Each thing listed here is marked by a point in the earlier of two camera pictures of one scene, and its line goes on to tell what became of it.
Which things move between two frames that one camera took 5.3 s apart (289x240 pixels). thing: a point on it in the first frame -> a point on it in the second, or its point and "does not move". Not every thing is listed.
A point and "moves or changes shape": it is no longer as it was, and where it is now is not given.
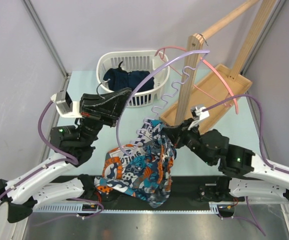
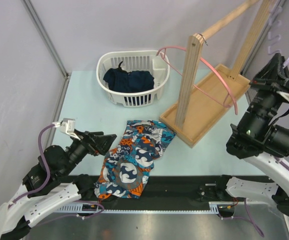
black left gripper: x=104 y=109 -> x=102 y=142
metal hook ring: x=204 y=37 does not move
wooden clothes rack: x=201 y=105 does not move
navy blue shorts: x=116 y=78 does not move
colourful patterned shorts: x=143 y=169 moves or changes shape
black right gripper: x=177 y=135 -> x=272 y=77
